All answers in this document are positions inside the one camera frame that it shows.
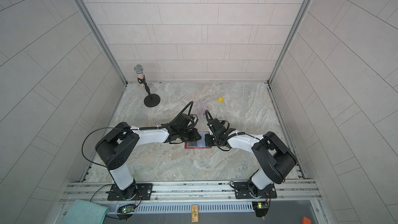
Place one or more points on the small wooden block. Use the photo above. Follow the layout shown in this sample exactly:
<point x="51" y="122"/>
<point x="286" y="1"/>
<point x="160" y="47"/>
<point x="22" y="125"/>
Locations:
<point x="194" y="213"/>

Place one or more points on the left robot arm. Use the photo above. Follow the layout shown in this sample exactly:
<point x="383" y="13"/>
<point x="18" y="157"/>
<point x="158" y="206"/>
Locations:
<point x="117" y="145"/>

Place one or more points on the aluminium corner profile left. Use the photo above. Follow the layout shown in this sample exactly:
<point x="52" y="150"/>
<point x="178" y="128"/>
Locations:
<point x="99" y="37"/>

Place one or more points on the teal cloth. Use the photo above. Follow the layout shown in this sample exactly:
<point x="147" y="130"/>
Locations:
<point x="85" y="212"/>

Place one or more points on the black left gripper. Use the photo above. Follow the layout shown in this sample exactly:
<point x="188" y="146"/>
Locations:
<point x="195" y="134"/>

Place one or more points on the aluminium corner profile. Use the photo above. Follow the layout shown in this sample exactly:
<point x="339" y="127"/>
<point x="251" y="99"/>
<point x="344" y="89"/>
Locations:
<point x="295" y="27"/>
<point x="99" y="37"/>

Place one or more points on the microphone on black stand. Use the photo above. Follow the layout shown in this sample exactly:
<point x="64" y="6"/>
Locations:
<point x="151" y="100"/>

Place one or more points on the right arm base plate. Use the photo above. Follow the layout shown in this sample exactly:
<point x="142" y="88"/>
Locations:
<point x="246" y="190"/>

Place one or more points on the left green circuit board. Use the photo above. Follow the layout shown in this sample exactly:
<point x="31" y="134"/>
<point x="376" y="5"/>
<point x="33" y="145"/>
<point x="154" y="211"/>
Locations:
<point x="126" y="211"/>

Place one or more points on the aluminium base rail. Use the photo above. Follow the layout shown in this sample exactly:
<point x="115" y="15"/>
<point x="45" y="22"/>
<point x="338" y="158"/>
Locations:
<point x="178" y="196"/>

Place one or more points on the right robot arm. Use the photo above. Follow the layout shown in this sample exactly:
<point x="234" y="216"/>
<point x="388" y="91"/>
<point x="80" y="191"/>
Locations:
<point x="274" y="157"/>

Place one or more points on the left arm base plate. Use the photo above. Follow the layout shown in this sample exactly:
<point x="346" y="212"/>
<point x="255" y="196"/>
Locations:
<point x="141" y="191"/>

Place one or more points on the red leather card holder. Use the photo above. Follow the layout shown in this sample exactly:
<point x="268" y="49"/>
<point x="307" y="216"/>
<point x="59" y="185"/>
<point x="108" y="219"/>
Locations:
<point x="200" y="144"/>

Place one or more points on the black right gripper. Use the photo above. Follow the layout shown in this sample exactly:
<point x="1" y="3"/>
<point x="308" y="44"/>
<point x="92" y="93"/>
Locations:
<point x="207" y="137"/>

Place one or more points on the orange object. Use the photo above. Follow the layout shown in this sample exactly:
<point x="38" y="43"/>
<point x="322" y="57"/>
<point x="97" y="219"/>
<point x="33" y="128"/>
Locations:
<point x="306" y="220"/>

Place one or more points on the aluminium corner profile right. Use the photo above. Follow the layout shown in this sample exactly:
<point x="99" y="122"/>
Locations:
<point x="295" y="27"/>

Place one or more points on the right circuit board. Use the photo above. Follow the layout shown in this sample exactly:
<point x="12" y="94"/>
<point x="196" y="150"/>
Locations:
<point x="260" y="208"/>

